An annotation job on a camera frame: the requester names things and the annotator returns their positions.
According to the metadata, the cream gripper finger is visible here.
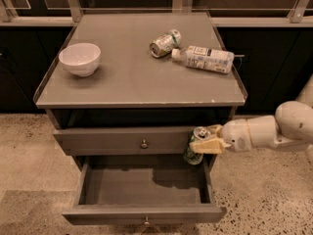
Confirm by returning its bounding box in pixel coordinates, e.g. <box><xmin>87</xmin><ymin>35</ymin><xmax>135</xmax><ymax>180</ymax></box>
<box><xmin>190</xmin><ymin>137</ymin><xmax>231</xmax><ymax>154</ymax></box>
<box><xmin>207</xmin><ymin>124</ymin><xmax>223</xmax><ymax>136</ymax></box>

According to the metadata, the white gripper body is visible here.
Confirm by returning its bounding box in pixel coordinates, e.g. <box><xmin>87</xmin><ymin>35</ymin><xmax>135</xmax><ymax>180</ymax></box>
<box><xmin>221</xmin><ymin>118</ymin><xmax>252</xmax><ymax>152</ymax></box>

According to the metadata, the dark green soda can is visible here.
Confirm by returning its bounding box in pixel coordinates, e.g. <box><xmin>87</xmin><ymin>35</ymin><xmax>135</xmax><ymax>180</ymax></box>
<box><xmin>183</xmin><ymin>126</ymin><xmax>211</xmax><ymax>165</ymax></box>

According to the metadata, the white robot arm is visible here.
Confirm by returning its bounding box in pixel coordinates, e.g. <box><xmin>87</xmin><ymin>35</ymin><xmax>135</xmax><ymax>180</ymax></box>
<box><xmin>188</xmin><ymin>100</ymin><xmax>313</xmax><ymax>154</ymax></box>

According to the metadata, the grey top drawer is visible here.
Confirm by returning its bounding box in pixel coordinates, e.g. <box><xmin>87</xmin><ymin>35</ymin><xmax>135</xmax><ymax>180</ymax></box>
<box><xmin>53</xmin><ymin>126</ymin><xmax>194</xmax><ymax>156</ymax></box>

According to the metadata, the grey open middle drawer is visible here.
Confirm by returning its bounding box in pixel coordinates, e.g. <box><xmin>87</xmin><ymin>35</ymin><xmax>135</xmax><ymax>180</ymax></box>
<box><xmin>63</xmin><ymin>154</ymin><xmax>226</xmax><ymax>225</ymax></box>

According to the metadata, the round metal drawer knob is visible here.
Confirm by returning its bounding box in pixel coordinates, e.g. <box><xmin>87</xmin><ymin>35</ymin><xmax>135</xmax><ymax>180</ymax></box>
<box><xmin>140</xmin><ymin>139</ymin><xmax>149</xmax><ymax>149</ymax></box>

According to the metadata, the grey drawer cabinet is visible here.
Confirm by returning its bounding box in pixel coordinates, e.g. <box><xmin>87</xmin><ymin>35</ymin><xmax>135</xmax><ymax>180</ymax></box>
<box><xmin>33</xmin><ymin>12</ymin><xmax>248</xmax><ymax>226</ymax></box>

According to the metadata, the silver green can lying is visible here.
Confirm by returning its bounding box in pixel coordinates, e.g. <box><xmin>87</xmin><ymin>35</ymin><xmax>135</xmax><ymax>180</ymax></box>
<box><xmin>150</xmin><ymin>29</ymin><xmax>182</xmax><ymax>58</ymax></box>

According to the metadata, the clear plastic water bottle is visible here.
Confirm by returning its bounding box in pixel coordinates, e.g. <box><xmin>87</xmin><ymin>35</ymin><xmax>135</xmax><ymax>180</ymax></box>
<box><xmin>171</xmin><ymin>46</ymin><xmax>235</xmax><ymax>74</ymax></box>

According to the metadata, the white ceramic bowl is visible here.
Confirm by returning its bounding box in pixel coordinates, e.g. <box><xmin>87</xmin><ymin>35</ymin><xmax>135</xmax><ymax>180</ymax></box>
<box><xmin>59</xmin><ymin>43</ymin><xmax>101</xmax><ymax>77</ymax></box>

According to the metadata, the metal window frame rail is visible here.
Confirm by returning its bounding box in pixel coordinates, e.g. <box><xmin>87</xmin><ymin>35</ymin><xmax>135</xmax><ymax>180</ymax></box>
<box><xmin>1</xmin><ymin>0</ymin><xmax>313</xmax><ymax>27</ymax></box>

